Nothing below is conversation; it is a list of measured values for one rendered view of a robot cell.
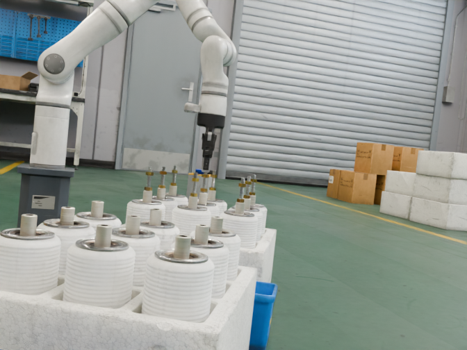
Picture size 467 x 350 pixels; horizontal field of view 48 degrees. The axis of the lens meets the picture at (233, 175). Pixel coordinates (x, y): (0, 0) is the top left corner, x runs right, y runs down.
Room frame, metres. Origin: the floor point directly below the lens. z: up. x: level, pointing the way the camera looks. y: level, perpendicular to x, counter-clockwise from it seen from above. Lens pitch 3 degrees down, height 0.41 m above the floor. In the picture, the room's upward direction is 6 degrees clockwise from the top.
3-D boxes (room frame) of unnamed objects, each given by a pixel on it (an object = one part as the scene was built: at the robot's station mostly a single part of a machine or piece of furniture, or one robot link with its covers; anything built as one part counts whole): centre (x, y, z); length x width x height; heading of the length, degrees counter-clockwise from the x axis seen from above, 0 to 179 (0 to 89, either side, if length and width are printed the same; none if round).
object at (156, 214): (0.97, 0.14, 0.26); 0.02 x 0.02 x 0.03
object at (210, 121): (1.40, 0.08, 0.45); 0.08 x 0.08 x 0.09
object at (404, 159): (5.33, -1.71, 0.45); 0.30 x 0.24 x 0.30; 14
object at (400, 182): (4.23, -1.52, 0.27); 0.39 x 0.39 x 0.18; 19
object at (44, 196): (1.47, 0.53, 0.15); 0.15 x 0.15 x 0.30; 17
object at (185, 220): (1.28, 0.09, 0.16); 0.10 x 0.10 x 0.18
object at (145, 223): (0.97, 0.14, 0.25); 0.08 x 0.08 x 0.01
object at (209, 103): (1.40, 0.09, 0.52); 0.11 x 0.09 x 0.06; 94
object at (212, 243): (0.84, 0.04, 0.25); 0.08 x 0.08 x 0.01
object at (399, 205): (4.24, -1.50, 0.09); 0.39 x 0.39 x 0.18; 18
